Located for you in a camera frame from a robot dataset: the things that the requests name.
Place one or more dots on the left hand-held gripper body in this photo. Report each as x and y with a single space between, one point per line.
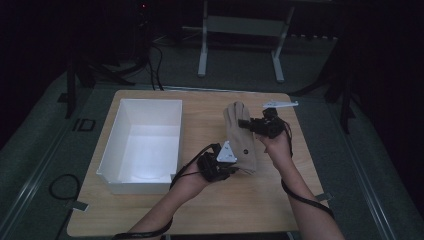
213 166

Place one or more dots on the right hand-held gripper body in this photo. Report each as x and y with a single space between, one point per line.
268 126

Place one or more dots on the beige fabric glove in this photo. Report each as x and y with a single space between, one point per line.
248 171
238 140

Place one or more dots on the white rectangular box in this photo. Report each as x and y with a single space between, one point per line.
146 150

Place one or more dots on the person's right hand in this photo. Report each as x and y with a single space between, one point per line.
278 148

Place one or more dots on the person's left hand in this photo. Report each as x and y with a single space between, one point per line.
191 183

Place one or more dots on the black tripod stand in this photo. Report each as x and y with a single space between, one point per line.
346 110
70 90

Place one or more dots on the grey tape piece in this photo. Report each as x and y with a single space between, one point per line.
325 196
80 206

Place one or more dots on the white metal stand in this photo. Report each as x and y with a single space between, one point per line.
243 26

